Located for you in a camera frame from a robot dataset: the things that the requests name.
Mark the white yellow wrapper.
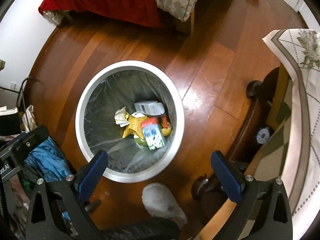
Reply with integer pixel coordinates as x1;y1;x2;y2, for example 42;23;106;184
114;107;149;139

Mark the small milk carton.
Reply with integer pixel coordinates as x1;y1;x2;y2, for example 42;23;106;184
141;118;165;150

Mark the yellow citrus peel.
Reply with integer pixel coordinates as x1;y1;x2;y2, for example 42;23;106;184
160;122;172;137

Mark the yellow cigarette box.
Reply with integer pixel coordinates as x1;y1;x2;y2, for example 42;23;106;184
133;134;148;146

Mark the white round trash bin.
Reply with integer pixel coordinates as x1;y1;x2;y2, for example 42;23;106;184
75;60;184;183

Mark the blue jacket on floor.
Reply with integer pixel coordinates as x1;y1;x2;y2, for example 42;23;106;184
23;135;72;222

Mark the grey white box in bin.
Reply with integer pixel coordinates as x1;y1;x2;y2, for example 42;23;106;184
134;100;165;116

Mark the floral patterned tablecloth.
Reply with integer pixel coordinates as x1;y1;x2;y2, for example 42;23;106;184
254;29;319;239

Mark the red bed sheet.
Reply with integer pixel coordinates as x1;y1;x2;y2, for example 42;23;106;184
38;0;166;28

